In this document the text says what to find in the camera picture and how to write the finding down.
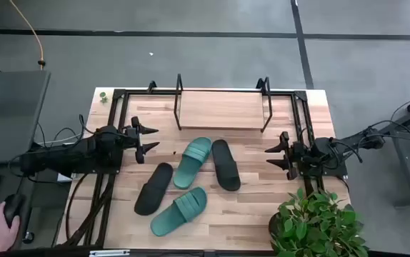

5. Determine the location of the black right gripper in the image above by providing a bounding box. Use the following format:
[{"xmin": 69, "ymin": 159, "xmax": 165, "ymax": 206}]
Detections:
[{"xmin": 264, "ymin": 131, "xmax": 309, "ymax": 181}]

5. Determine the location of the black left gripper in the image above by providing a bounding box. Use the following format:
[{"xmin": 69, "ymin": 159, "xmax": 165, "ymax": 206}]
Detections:
[{"xmin": 121, "ymin": 116, "xmax": 161, "ymax": 165}]

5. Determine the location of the green rubber slide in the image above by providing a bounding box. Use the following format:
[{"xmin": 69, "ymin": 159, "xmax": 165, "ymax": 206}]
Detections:
[
  {"xmin": 172, "ymin": 136, "xmax": 213, "ymax": 190},
  {"xmin": 150, "ymin": 186, "xmax": 209, "ymax": 237}
]

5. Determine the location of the black rubber slide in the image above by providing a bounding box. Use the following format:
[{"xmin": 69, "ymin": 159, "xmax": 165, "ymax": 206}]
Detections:
[
  {"xmin": 134, "ymin": 162, "xmax": 174, "ymax": 216},
  {"xmin": 211, "ymin": 138, "xmax": 242, "ymax": 192}
]

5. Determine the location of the black plant pot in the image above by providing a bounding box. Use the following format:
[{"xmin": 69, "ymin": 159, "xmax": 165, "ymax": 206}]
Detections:
[{"xmin": 267, "ymin": 213, "xmax": 281, "ymax": 244}]

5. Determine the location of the green leafy plant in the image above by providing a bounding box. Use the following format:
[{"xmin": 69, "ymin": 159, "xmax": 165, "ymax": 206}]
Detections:
[{"xmin": 269, "ymin": 187, "xmax": 370, "ymax": 257}]

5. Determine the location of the grey metal side stand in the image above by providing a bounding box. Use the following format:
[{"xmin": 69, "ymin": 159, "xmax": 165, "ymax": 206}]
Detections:
[{"xmin": 381, "ymin": 89, "xmax": 410, "ymax": 208}]

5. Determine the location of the grey computer desk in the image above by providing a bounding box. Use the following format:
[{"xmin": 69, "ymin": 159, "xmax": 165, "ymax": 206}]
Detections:
[{"xmin": 0, "ymin": 70, "xmax": 51, "ymax": 257}]

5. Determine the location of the black computer mouse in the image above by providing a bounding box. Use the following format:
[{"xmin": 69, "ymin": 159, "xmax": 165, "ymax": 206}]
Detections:
[{"xmin": 3, "ymin": 192, "xmax": 26, "ymax": 229}]

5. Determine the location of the wooden shelf black metal frame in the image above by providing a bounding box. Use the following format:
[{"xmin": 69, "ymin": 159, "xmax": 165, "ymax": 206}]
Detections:
[{"xmin": 174, "ymin": 74, "xmax": 274, "ymax": 133}]

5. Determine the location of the black aluminium table frame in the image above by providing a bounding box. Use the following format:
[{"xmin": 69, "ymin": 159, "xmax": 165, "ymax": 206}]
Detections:
[{"xmin": 83, "ymin": 87, "xmax": 326, "ymax": 248}]

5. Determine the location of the black cable bundle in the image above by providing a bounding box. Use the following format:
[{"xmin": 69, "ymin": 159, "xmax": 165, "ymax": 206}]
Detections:
[{"xmin": 53, "ymin": 173, "xmax": 117, "ymax": 248}]

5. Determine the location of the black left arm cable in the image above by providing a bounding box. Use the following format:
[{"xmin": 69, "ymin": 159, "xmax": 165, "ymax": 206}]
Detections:
[{"xmin": 6, "ymin": 114, "xmax": 95, "ymax": 183}]

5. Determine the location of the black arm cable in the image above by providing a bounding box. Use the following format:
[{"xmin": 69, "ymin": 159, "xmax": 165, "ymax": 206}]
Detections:
[
  {"xmin": 6, "ymin": 114, "xmax": 95, "ymax": 183},
  {"xmin": 331, "ymin": 98, "xmax": 410, "ymax": 165}
]

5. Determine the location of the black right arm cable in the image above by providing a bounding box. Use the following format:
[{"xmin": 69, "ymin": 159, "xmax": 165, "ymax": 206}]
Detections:
[{"xmin": 331, "ymin": 98, "xmax": 410, "ymax": 165}]

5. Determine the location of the silver metal bracket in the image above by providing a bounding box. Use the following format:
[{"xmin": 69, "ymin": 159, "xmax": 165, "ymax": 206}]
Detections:
[{"xmin": 89, "ymin": 249, "xmax": 131, "ymax": 257}]

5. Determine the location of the yellow cable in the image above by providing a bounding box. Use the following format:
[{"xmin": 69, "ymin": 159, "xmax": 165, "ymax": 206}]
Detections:
[{"xmin": 8, "ymin": 0, "xmax": 46, "ymax": 71}]

